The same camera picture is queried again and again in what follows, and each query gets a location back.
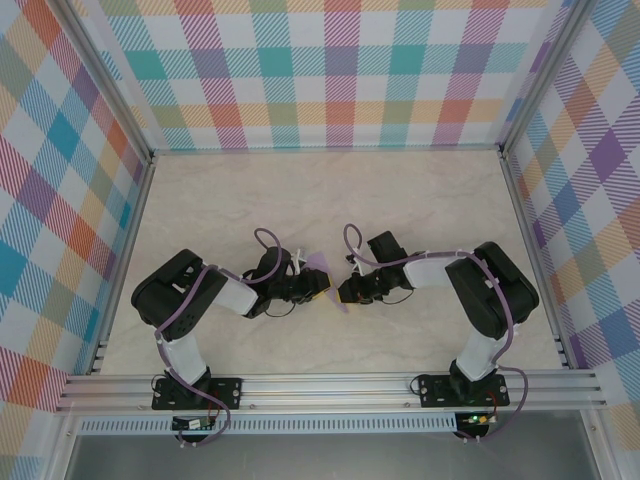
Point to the light purple paper sheet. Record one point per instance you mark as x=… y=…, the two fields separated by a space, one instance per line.
x=320 y=262

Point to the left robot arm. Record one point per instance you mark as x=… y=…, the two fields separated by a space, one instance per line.
x=240 y=295

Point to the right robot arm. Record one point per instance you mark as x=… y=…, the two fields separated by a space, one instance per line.
x=425 y=272

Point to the grey metal shelf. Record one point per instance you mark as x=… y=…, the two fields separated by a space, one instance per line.
x=325 y=460

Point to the long aluminium mounting rail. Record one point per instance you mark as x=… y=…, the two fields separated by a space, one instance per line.
x=325 y=392

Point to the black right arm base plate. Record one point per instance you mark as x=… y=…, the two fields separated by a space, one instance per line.
x=432 y=392

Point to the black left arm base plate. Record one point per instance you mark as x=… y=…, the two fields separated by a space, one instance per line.
x=230 y=392

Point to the thin aluminium wall-foot rail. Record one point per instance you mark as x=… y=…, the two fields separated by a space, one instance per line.
x=325 y=148

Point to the aluminium frame post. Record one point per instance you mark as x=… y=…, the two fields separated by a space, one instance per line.
x=544 y=75
x=114 y=85

